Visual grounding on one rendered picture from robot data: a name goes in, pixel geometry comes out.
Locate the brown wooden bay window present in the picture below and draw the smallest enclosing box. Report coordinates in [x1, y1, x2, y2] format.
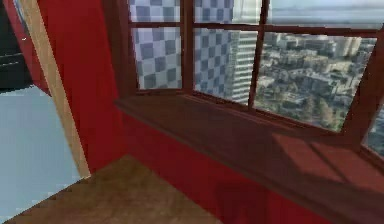
[102, 0, 384, 224]

